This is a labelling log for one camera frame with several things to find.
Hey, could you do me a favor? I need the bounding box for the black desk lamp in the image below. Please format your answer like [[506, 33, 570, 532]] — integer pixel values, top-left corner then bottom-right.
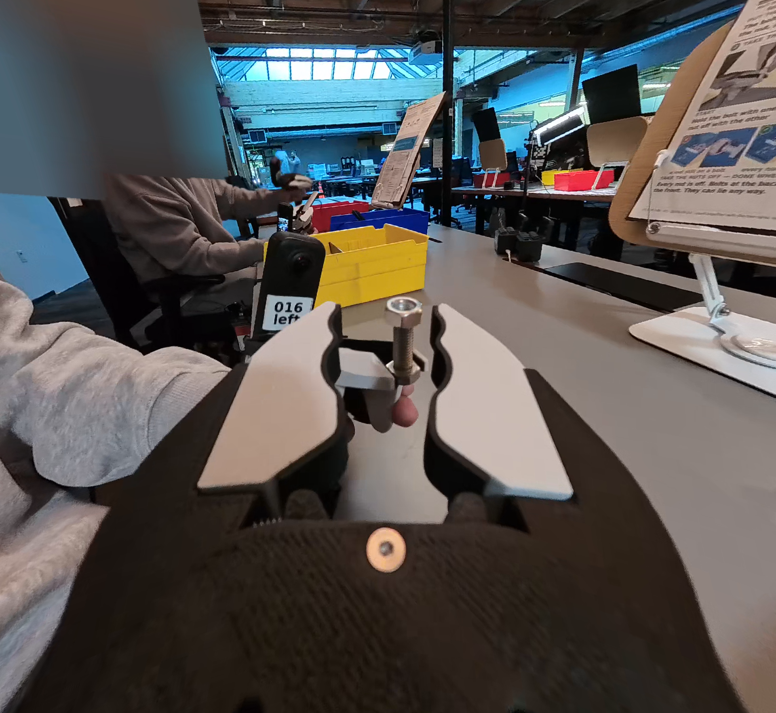
[[524, 107, 589, 223]]

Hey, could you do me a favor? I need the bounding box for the tall wooden document stand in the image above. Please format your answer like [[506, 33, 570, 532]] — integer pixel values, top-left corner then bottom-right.
[[371, 91, 448, 211]]

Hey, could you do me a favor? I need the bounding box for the yellow divided plastic bin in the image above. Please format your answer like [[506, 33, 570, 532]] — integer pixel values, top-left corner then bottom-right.
[[264, 224, 430, 308]]

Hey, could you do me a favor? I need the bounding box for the black desk mat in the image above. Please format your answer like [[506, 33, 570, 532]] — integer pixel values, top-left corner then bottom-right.
[[542, 262, 704, 314]]

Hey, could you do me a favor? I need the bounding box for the wide wooden document stand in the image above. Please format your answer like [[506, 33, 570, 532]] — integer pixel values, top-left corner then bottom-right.
[[587, 117, 648, 189]]

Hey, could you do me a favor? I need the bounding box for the red plastic bin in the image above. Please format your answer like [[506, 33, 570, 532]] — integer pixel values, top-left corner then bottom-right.
[[311, 200, 371, 233]]

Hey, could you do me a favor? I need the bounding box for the printed instruction sheet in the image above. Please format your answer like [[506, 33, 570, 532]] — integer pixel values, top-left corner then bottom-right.
[[627, 0, 776, 229]]

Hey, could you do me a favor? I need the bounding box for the blue plastic bin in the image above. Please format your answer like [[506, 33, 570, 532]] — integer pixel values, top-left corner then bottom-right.
[[330, 208, 430, 236]]

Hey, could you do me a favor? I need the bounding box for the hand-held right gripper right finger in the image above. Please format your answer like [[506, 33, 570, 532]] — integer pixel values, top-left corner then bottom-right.
[[423, 302, 575, 525]]

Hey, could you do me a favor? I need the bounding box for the small wooden document stand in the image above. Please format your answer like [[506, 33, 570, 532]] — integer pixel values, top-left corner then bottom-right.
[[479, 139, 509, 188]]

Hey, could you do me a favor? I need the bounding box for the steel hex bolt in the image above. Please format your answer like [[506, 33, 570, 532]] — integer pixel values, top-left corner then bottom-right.
[[386, 325, 423, 386]]

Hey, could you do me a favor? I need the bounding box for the grey desk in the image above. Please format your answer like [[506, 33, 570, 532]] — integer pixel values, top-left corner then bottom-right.
[[242, 222, 776, 713]]

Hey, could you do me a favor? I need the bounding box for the wood-edged work desk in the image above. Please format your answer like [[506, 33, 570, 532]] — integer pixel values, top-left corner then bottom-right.
[[451, 182, 620, 241]]

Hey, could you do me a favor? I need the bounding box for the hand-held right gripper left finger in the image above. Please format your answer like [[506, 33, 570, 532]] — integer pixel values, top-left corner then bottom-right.
[[197, 301, 355, 523]]

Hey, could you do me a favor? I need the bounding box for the person's left forearm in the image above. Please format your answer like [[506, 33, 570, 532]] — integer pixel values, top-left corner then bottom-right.
[[0, 276, 234, 489]]

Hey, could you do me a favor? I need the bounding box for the person's grey sweatshirt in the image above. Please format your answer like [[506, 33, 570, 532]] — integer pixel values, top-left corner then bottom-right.
[[0, 452, 113, 713]]

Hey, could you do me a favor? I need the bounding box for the black support column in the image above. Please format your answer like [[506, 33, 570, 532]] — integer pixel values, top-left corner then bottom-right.
[[441, 0, 457, 226]]

